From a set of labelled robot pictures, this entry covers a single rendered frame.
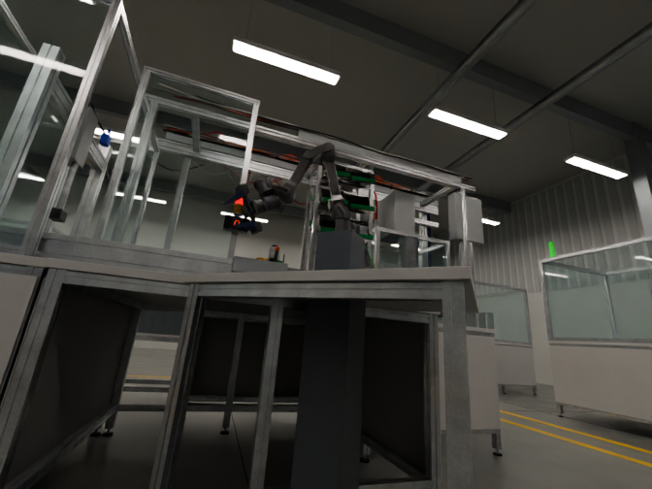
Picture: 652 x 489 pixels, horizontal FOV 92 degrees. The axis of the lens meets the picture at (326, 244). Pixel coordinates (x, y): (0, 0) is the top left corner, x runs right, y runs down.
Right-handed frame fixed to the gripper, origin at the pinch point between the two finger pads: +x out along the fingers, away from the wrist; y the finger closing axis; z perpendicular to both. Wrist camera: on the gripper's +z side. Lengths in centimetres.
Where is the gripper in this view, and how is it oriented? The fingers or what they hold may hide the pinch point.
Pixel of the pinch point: (236, 212)
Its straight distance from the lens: 120.3
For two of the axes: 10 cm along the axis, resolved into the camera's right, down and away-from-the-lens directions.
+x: -7.6, 3.2, -5.7
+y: -3.3, -9.4, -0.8
